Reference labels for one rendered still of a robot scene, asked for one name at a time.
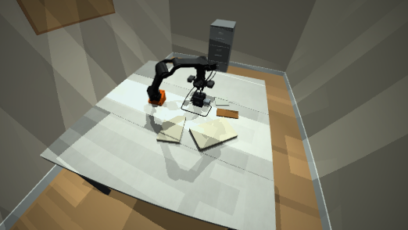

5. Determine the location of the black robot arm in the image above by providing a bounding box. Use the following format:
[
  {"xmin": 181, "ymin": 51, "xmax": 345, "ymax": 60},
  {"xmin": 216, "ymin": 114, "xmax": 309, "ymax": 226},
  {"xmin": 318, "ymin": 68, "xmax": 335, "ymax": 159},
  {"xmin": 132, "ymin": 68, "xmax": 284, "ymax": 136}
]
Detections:
[{"xmin": 147, "ymin": 56, "xmax": 217, "ymax": 101}]

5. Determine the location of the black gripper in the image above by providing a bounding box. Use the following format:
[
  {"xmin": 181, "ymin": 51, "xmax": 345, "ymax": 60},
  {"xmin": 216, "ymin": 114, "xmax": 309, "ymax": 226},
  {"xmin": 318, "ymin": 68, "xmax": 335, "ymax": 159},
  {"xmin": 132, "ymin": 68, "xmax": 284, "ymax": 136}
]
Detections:
[{"xmin": 187, "ymin": 74, "xmax": 215, "ymax": 91}]

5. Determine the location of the brown flat bar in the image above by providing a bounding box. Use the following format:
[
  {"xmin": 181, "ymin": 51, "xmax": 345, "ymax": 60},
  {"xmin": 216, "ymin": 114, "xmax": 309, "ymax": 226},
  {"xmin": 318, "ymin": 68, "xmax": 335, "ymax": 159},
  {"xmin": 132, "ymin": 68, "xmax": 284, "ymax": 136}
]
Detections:
[{"xmin": 217, "ymin": 108, "xmax": 238, "ymax": 119}]

